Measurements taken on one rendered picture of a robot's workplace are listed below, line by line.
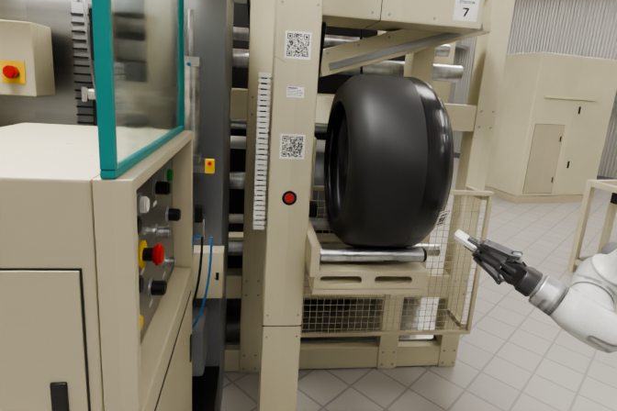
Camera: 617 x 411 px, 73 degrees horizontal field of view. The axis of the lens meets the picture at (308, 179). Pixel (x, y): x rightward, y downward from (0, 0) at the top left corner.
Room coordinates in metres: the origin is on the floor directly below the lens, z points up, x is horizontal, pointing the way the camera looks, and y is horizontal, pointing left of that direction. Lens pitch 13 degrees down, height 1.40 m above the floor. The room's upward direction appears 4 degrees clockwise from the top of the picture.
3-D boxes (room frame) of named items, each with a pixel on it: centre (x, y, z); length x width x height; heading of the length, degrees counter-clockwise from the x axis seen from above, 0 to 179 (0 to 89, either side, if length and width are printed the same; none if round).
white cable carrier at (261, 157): (1.25, 0.14, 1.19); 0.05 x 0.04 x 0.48; 8
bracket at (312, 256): (1.33, -0.01, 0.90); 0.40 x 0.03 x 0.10; 8
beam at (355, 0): (1.66, -0.27, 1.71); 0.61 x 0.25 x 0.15; 98
